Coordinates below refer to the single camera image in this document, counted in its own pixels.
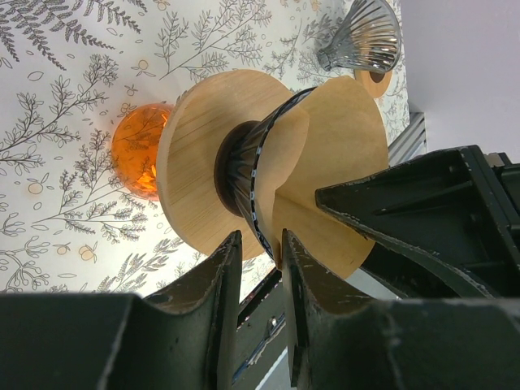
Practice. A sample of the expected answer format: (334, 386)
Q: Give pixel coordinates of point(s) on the orange glass carafe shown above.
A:
(134, 148)

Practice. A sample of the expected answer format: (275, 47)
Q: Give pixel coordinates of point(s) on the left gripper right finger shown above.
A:
(318, 305)

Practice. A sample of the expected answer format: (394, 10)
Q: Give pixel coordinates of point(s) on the blue glass dripper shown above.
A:
(236, 169)

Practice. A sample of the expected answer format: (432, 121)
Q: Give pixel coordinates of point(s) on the wooden ring dripper stand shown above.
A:
(188, 148)

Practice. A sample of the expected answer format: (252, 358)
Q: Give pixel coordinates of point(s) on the brown paper coffee filter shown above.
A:
(333, 135)

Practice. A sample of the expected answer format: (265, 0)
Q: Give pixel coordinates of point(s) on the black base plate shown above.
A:
(261, 357)

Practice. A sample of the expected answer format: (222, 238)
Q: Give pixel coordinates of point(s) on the aluminium frame rail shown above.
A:
(411, 143)

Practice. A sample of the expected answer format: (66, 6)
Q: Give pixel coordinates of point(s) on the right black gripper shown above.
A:
(444, 224)

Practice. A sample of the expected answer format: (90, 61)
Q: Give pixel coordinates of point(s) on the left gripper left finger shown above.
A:
(196, 333)

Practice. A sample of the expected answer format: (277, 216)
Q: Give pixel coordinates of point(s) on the grey glass dripper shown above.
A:
(369, 39)

